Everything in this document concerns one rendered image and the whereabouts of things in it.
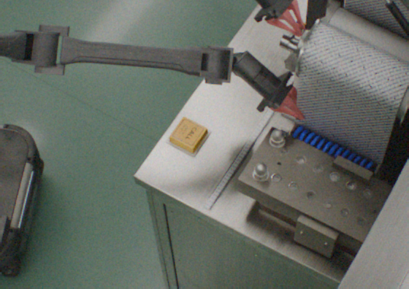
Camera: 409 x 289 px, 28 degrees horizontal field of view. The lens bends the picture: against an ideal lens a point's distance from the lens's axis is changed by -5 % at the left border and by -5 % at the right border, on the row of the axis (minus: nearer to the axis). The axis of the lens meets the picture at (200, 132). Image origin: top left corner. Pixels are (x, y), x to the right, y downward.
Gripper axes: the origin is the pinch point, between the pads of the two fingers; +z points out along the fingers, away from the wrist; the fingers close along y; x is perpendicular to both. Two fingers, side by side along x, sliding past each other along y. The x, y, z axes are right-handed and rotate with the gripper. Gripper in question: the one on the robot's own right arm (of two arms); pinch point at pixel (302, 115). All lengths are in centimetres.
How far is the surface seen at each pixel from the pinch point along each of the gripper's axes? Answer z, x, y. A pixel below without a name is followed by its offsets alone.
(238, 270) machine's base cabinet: 20.5, -37.3, 25.4
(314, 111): 0.2, 5.5, 0.3
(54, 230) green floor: -12, -131, 24
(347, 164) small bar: 13.7, 6.1, 5.2
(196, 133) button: -12.7, -24.1, 9.2
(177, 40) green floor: -17, -134, -69
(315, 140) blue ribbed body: 5.8, 0.7, 3.0
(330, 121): 4.3, 6.9, 0.3
